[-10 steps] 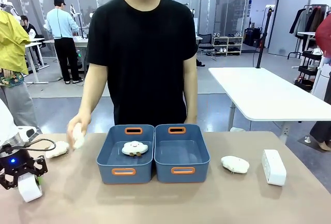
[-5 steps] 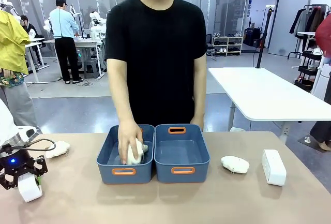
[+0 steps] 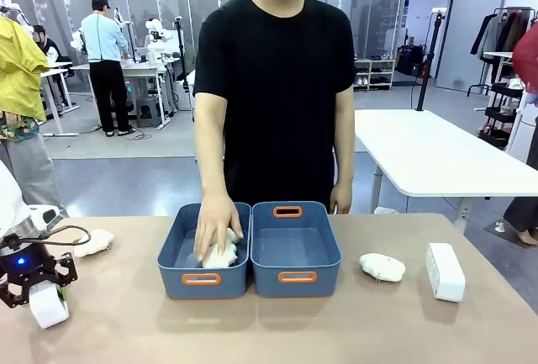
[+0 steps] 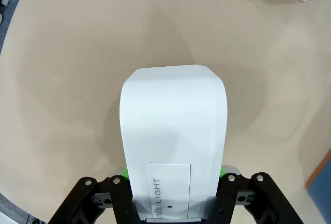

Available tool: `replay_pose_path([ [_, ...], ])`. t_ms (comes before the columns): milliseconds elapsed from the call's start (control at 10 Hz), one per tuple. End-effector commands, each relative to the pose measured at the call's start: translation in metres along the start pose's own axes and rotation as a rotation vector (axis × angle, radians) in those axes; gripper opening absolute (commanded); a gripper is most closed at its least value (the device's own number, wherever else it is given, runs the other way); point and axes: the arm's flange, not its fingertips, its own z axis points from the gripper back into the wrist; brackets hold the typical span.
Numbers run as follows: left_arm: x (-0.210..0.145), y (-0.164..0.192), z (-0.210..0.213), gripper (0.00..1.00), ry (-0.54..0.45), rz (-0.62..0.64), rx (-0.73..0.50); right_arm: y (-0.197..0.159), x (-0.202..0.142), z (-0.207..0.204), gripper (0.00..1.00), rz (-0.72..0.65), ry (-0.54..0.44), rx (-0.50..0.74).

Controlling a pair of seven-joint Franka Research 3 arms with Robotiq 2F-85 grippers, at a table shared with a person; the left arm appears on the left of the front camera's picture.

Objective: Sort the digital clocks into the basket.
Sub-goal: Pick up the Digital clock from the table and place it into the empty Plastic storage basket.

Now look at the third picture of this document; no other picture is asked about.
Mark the person's black t-shirt torso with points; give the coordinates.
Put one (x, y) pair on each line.
(277, 86)

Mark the wooden shoe shelf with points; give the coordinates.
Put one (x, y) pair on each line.
(374, 72)

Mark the person's right forearm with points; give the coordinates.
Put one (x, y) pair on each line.
(212, 145)

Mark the black utility cart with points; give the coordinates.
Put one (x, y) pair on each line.
(502, 116)

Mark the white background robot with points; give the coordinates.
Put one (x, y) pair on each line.
(156, 38)

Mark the person's right hand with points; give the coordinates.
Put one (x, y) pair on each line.
(216, 217)

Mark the black camera tripod stand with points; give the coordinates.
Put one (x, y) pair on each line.
(428, 61)

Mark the white digital clock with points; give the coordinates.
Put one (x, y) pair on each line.
(48, 309)
(445, 271)

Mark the grey plastic stool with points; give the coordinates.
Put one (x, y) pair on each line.
(148, 111)

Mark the person in yellow jacket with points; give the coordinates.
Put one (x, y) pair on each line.
(21, 99)

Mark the person's left forearm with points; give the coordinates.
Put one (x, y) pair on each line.
(344, 137)

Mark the white background side desk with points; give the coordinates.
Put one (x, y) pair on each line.
(56, 95)

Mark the seated person with mask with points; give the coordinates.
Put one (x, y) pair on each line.
(44, 42)

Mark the person's left hand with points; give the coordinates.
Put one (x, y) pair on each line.
(339, 200)

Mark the white background work desk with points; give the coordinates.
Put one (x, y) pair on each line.
(138, 72)

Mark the clothes rack with garments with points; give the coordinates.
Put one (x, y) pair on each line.
(500, 36)

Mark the red garment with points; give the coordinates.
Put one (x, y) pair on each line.
(526, 57)

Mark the white standing desk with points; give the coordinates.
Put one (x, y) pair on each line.
(437, 149)

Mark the person in light blue shirt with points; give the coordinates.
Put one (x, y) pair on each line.
(105, 70)

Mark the black slim tripod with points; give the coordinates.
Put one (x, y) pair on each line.
(181, 49)

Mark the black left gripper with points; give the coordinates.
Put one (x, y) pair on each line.
(23, 261)

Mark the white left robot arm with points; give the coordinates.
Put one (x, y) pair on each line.
(12, 202)

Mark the white fluffy plush pouch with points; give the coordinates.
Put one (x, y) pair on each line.
(382, 267)
(220, 254)
(94, 242)

